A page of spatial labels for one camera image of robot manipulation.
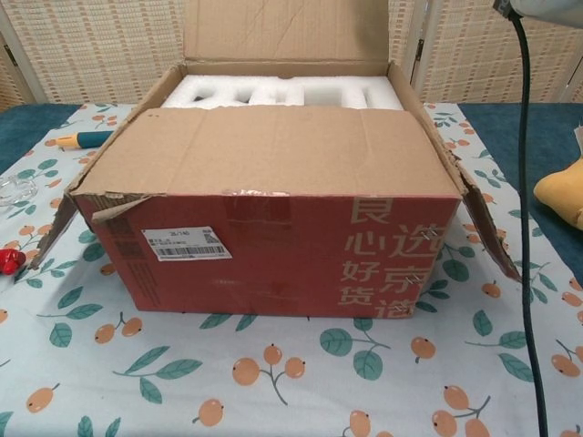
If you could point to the red cardboard box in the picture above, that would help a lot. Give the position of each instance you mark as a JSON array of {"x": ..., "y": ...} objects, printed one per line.
[{"x": 282, "y": 159}]

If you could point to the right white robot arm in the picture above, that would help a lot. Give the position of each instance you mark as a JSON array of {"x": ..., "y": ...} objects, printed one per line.
[{"x": 551, "y": 11}]

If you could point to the white foam insert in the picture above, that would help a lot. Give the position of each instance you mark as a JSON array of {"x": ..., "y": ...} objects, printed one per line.
[{"x": 323, "y": 93}]

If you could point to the floral fruit print tablecloth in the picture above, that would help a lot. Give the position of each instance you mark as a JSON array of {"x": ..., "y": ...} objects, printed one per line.
[{"x": 291, "y": 378}]

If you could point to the woven folding screen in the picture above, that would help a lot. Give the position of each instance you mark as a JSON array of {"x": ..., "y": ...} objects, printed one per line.
[{"x": 91, "y": 50}]

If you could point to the yellow plush toy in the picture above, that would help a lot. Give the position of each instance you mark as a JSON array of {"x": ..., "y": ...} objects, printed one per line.
[{"x": 560, "y": 191}]

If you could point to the clear glass dish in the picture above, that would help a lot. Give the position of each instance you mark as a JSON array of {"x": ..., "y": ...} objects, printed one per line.
[{"x": 18, "y": 191}]

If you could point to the black device with red cap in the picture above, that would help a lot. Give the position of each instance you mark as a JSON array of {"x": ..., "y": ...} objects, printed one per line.
[{"x": 10, "y": 261}]

